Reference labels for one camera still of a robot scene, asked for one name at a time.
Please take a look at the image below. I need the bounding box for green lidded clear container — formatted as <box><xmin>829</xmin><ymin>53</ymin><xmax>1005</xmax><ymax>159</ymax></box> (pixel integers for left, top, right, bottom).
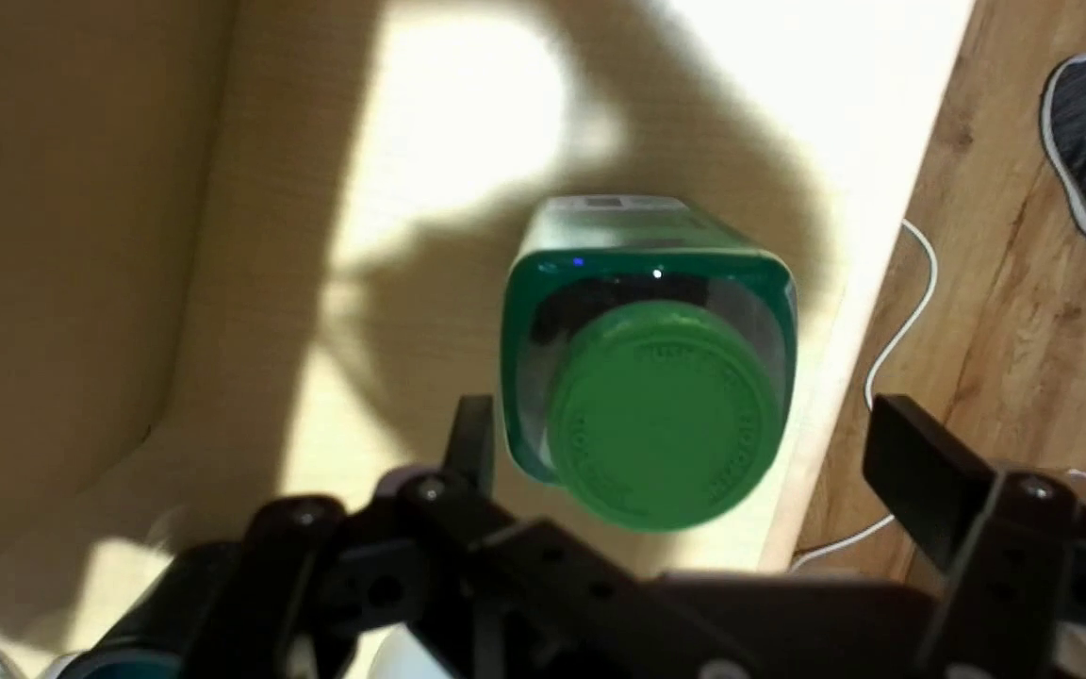
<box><xmin>497</xmin><ymin>188</ymin><xmax>803</xmax><ymax>537</ymax></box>

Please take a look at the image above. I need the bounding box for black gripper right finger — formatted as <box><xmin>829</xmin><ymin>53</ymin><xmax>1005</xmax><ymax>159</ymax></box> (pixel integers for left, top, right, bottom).
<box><xmin>861</xmin><ymin>392</ymin><xmax>1086</xmax><ymax>679</ymax></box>

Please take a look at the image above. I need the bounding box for blue patterned cup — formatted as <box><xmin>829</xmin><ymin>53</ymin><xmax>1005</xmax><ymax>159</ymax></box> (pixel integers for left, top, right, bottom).
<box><xmin>50</xmin><ymin>611</ymin><xmax>201</xmax><ymax>679</ymax></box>

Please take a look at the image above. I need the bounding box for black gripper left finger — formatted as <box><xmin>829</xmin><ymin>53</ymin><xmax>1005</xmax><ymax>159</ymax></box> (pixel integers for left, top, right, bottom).
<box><xmin>177</xmin><ymin>392</ymin><xmax>649</xmax><ymax>679</ymax></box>

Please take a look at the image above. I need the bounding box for white floor cable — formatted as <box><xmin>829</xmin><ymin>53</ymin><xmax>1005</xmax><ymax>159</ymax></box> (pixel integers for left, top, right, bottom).
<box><xmin>786</xmin><ymin>219</ymin><xmax>945</xmax><ymax>575</ymax></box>

